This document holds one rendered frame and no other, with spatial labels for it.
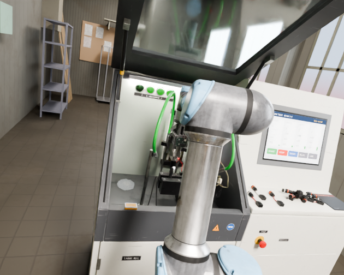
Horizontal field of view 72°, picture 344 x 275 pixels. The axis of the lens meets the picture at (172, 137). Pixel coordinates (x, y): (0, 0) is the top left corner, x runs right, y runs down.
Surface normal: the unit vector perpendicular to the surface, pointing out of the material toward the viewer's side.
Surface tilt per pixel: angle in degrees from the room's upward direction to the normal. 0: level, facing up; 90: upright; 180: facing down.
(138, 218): 90
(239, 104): 67
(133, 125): 90
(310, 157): 76
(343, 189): 90
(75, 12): 90
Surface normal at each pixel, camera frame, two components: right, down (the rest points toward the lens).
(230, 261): 0.33, -0.90
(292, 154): 0.26, 0.11
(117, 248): 0.22, 0.34
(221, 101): 0.13, -0.07
